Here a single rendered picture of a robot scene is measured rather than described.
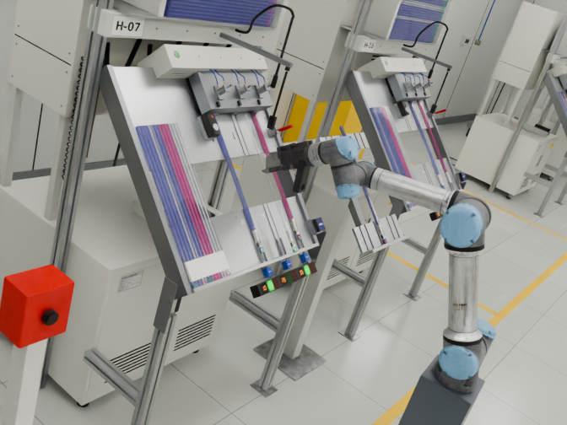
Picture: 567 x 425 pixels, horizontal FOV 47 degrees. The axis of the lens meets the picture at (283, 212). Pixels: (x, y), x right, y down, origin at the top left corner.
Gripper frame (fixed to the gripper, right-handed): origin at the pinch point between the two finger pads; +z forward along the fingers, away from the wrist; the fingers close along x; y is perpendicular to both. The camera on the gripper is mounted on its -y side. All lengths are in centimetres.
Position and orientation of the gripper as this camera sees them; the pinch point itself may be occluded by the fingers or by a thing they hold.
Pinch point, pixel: (267, 171)
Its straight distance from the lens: 225.9
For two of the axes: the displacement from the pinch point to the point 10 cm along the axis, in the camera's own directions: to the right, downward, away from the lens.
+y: -2.0, -9.8, -0.5
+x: -5.8, 1.6, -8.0
